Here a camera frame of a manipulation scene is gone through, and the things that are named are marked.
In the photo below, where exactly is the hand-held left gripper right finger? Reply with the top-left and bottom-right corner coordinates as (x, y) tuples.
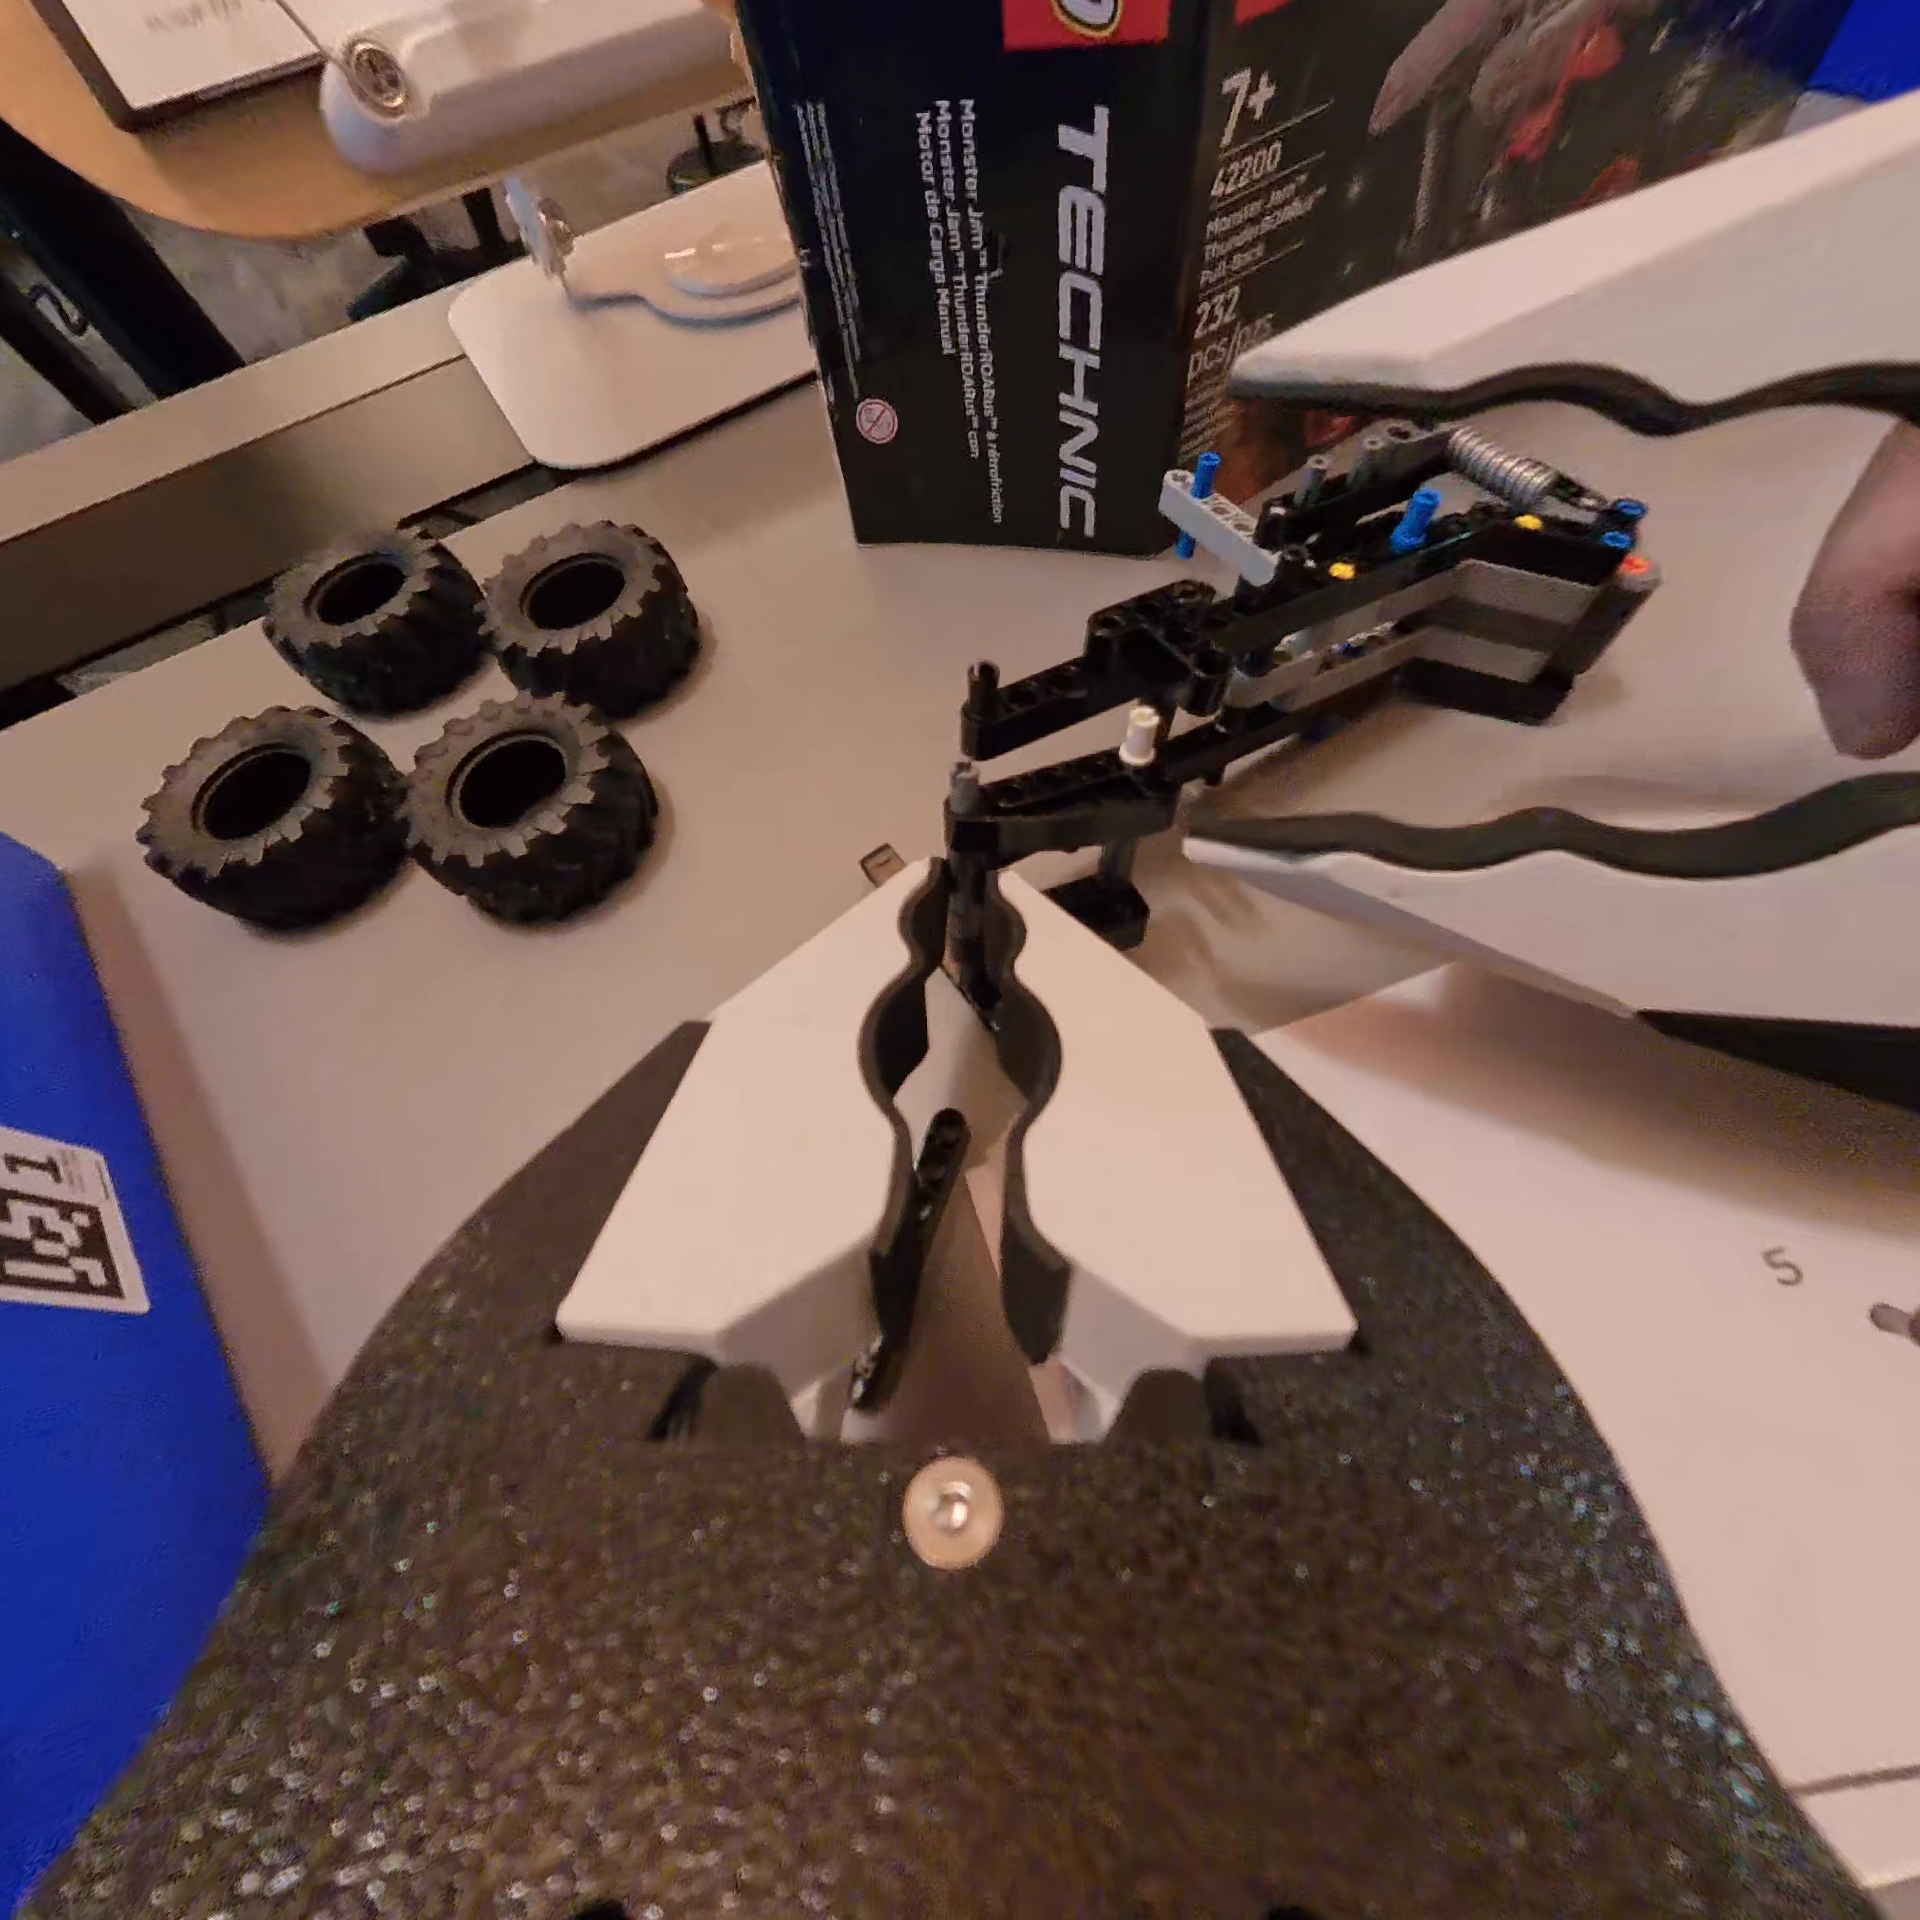
(984, 872), (1361, 1442)

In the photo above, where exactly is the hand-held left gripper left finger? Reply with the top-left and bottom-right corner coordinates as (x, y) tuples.
(555, 866), (963, 1442)

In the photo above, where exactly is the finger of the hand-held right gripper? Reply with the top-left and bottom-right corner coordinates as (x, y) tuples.
(1224, 90), (1920, 454)
(1182, 774), (1920, 1039)

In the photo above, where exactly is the black grey toy brick chassis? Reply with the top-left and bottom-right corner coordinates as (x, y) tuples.
(945, 417), (1665, 1039)

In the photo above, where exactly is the person's right hand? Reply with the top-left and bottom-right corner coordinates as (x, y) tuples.
(1789, 427), (1920, 762)

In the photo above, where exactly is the black toy brick beam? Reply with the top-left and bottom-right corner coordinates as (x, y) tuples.
(853, 1112), (971, 1409)

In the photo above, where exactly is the white instruction booklet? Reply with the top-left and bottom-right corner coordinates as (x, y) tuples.
(1252, 960), (1920, 1892)

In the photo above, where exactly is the black toy tyre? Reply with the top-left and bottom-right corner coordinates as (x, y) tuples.
(262, 529), (489, 713)
(480, 519), (701, 720)
(402, 690), (662, 924)
(134, 704), (409, 924)

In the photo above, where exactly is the black toy set box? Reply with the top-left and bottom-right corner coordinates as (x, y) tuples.
(737, 0), (1864, 548)

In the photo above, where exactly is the wooden display board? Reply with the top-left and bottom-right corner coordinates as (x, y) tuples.
(0, 0), (752, 240)

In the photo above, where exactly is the white printed instruction sheet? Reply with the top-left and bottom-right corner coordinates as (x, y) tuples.
(29, 0), (324, 128)

